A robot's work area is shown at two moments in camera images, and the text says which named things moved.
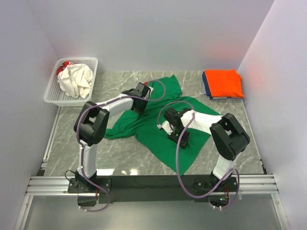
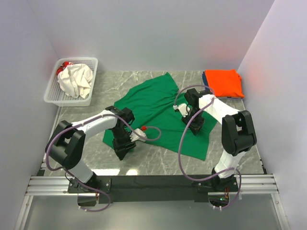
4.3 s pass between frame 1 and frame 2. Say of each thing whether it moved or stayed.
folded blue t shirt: stayed
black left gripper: moved
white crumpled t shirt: stayed
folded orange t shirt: stayed
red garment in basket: stayed
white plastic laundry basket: stayed
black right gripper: moved
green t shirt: moved
